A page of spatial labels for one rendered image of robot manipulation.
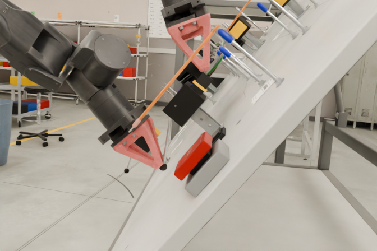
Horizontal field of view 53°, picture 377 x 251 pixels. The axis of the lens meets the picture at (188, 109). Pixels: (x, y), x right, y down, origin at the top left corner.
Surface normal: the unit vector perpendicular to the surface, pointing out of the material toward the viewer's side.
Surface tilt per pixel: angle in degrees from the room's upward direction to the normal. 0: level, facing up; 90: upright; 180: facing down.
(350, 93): 90
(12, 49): 134
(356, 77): 90
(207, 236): 0
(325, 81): 90
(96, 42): 58
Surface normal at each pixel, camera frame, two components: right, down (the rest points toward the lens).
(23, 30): 0.78, -0.22
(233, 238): 0.07, -0.99
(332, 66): -0.08, 0.15
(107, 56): 0.55, -0.39
